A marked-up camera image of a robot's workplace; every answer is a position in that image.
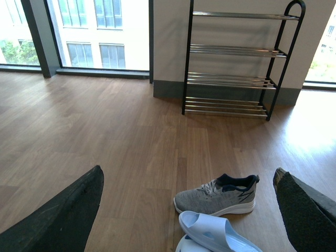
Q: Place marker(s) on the grey sneaker navy collar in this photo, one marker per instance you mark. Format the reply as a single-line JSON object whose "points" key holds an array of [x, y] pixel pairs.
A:
{"points": [[223, 195]]}

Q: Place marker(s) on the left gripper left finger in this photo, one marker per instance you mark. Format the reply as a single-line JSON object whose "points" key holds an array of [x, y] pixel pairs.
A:
{"points": [[64, 222]]}

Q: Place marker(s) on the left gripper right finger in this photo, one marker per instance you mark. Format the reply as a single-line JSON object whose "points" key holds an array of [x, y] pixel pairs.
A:
{"points": [[308, 215]]}

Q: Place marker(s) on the white slide sandal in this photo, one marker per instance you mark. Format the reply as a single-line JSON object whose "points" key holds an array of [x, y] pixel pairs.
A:
{"points": [[213, 233], [186, 244]]}

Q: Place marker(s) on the black metal shoe rack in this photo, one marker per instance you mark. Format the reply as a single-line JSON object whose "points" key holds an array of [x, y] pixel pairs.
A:
{"points": [[268, 86]]}

